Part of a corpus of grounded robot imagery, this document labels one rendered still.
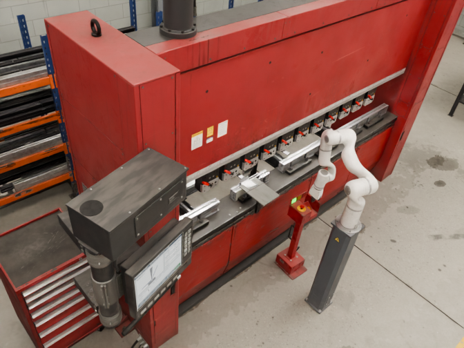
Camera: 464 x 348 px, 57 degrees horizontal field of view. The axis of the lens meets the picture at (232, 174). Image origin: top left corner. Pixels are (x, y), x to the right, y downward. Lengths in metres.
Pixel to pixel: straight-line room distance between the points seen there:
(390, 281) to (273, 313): 1.19
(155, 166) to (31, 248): 1.31
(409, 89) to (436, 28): 0.65
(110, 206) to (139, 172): 0.23
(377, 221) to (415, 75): 1.55
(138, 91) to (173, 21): 0.53
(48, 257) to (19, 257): 0.17
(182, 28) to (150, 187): 0.87
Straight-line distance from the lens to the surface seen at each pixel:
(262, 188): 3.32
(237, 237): 3.50
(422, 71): 4.69
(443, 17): 4.52
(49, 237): 3.07
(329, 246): 3.35
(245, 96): 2.76
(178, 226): 2.18
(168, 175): 1.93
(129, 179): 1.92
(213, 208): 3.21
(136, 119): 1.96
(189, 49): 2.26
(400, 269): 4.51
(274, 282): 4.01
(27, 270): 2.94
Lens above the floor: 3.21
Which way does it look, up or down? 40 degrees down
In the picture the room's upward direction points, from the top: 6 degrees clockwise
